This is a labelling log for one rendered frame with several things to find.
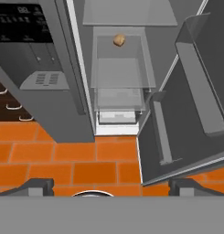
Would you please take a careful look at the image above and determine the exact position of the grey fridge body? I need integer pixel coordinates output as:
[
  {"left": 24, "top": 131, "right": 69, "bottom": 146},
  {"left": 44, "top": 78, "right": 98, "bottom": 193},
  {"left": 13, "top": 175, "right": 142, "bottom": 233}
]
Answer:
[{"left": 65, "top": 0, "right": 208, "bottom": 137}]

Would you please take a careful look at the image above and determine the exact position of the round black white-rimmed object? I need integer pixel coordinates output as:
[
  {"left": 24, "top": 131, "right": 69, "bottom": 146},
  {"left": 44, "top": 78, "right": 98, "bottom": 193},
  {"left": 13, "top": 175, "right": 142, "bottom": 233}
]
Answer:
[{"left": 70, "top": 189, "right": 115, "bottom": 198}]

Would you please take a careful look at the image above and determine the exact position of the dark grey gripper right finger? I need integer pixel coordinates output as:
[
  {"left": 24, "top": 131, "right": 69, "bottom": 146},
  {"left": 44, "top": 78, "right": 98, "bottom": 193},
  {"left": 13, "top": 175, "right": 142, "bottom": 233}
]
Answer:
[{"left": 167, "top": 177, "right": 224, "bottom": 197}]

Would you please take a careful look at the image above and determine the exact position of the large grey door bin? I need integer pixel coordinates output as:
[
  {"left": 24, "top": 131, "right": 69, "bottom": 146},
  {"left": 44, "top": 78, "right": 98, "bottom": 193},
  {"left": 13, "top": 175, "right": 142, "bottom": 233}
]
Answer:
[{"left": 174, "top": 12, "right": 224, "bottom": 137}]

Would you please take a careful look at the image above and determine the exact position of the dark brown drawer cabinet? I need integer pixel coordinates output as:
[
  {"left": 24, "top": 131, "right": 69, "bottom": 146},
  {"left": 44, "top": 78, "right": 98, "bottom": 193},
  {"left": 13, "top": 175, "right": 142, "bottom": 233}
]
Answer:
[{"left": 0, "top": 76, "right": 36, "bottom": 123}]

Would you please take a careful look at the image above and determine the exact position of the grey fridge door with dispenser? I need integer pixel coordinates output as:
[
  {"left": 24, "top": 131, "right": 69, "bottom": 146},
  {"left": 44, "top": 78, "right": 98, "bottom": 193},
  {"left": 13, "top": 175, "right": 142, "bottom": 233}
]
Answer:
[{"left": 0, "top": 0, "right": 97, "bottom": 144}]

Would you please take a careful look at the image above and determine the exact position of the small grey door bin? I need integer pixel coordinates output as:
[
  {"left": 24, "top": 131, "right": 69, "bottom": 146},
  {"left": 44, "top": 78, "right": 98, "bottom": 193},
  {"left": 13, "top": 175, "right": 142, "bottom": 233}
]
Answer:
[{"left": 149, "top": 90, "right": 185, "bottom": 166}]

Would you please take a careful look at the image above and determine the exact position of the yellow lemon wedge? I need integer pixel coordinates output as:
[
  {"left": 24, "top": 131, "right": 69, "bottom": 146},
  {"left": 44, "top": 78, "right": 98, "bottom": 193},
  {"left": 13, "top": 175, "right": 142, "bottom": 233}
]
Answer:
[{"left": 112, "top": 32, "right": 127, "bottom": 48}]

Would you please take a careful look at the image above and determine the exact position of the large clear fridge drawer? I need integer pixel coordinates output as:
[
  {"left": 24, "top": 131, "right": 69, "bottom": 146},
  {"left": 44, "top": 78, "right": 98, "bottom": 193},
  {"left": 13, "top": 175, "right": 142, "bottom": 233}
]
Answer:
[{"left": 91, "top": 27, "right": 156, "bottom": 90}]

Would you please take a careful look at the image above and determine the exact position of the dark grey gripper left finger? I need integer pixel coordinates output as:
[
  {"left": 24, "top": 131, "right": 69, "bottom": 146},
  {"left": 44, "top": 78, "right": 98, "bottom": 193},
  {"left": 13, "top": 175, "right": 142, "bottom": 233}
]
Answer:
[{"left": 0, "top": 177, "right": 55, "bottom": 197}]

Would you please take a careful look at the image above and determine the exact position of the grey fridge door with bins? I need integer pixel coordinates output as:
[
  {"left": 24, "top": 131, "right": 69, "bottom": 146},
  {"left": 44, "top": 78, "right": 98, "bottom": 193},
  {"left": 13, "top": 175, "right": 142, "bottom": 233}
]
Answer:
[{"left": 135, "top": 0, "right": 224, "bottom": 187}]

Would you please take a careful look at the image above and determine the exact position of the clear glass fridge shelf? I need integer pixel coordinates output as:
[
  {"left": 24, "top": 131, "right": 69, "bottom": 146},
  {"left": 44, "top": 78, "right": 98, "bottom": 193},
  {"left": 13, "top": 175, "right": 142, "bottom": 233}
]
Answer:
[{"left": 82, "top": 0, "right": 178, "bottom": 27}]

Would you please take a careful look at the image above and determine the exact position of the small clear fridge drawer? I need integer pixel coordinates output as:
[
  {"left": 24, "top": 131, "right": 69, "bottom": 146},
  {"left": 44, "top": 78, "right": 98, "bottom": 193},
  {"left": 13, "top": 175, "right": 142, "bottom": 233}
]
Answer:
[{"left": 93, "top": 87, "right": 146, "bottom": 112}]

